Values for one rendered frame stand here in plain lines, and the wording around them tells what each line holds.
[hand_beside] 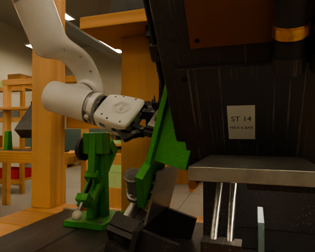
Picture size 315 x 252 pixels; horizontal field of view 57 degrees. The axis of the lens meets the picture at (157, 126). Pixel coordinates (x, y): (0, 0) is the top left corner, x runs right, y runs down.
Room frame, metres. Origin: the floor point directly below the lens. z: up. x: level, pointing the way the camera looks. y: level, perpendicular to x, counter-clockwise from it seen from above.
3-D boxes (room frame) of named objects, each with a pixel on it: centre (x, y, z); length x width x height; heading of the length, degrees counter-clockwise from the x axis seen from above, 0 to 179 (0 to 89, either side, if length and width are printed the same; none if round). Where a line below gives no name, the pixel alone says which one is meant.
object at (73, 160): (9.64, 3.09, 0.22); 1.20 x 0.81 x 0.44; 167
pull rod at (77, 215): (0.81, 0.21, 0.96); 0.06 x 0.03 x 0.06; 161
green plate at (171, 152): (0.62, -0.04, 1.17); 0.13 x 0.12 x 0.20; 71
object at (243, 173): (0.54, -0.18, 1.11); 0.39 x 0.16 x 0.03; 161
